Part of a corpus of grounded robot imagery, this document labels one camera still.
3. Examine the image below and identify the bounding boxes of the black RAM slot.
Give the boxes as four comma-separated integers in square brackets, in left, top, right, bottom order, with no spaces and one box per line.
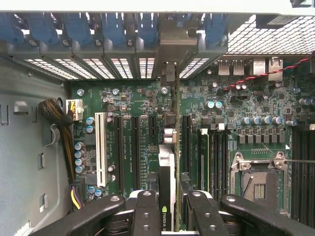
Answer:
[222,131,229,199]
[216,131,223,199]
[210,131,217,199]

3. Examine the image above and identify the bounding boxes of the long black expansion slot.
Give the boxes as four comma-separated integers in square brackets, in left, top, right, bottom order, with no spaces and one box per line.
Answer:
[181,115,192,178]
[114,115,125,194]
[130,116,142,192]

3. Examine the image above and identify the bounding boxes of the CPU socket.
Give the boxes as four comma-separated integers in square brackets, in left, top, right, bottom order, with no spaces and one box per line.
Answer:
[230,151,290,215]

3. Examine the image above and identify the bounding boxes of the white expansion slot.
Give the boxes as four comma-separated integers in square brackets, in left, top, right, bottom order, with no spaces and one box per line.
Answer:
[94,112,108,188]

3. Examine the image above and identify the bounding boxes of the short black expansion slot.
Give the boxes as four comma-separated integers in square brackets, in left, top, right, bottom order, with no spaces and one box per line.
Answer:
[148,115,158,139]

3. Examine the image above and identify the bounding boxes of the thin metal locking lever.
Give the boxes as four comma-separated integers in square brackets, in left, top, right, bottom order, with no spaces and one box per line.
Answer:
[280,159,315,164]

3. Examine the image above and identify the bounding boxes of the green motherboard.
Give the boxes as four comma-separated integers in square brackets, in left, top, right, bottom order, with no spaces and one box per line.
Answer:
[70,55,315,223]

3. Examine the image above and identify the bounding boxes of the open black PC case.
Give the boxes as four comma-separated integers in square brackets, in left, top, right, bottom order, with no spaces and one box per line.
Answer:
[0,0,315,236]

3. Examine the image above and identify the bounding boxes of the blue card retention clip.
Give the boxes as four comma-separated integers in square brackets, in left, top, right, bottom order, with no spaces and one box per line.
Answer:
[100,13,126,47]
[64,13,93,47]
[28,13,60,46]
[203,13,228,47]
[136,13,159,47]
[0,13,25,45]

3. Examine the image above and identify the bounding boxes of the braided power wire bundle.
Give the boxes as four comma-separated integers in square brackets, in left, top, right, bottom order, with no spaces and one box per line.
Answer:
[38,97,86,211]

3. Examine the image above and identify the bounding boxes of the red black twisted wire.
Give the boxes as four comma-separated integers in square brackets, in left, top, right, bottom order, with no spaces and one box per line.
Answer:
[222,50,315,93]

